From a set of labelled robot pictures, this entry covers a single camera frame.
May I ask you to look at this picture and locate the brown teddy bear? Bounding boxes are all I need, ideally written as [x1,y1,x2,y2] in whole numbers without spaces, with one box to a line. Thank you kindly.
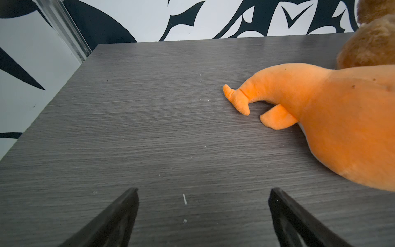
[336,0,395,69]

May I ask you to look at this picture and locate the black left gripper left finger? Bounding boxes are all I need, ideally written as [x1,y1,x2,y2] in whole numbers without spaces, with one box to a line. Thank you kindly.
[60,187,139,247]

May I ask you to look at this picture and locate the aluminium frame post left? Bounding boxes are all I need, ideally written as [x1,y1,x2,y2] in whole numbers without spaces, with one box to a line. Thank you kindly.
[34,0,92,63]

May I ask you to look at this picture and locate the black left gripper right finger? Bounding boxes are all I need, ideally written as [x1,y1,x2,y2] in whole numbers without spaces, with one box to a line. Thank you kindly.
[268,187,351,247]

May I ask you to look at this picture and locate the orange plush fish toy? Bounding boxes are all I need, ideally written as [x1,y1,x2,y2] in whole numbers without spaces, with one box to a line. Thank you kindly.
[223,63,395,192]

